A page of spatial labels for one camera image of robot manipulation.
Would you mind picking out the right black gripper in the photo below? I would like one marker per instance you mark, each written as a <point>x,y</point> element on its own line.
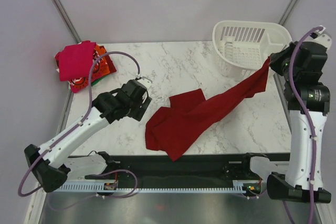
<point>277,58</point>

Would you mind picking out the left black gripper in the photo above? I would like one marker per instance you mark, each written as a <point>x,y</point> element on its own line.
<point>138,114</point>

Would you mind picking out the dark red t-shirt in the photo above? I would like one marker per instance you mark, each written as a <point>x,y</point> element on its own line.
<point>175,128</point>

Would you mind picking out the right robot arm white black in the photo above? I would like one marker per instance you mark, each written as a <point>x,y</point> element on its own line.
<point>308,101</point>

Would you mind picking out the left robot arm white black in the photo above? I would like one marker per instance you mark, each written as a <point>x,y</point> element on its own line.
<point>48,161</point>

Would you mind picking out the green folded shirt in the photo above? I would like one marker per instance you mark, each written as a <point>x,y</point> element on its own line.
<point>97,81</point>

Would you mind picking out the white plastic laundry basket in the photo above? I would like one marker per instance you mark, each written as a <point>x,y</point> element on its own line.
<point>241,47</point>

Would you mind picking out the orange red printed folded shirt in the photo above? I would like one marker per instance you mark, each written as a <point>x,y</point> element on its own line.
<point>104,67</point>

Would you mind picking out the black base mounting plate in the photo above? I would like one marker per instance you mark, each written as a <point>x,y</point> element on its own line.
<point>208,166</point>

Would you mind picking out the white slotted cable duct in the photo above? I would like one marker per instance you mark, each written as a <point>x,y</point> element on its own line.
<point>155,185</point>

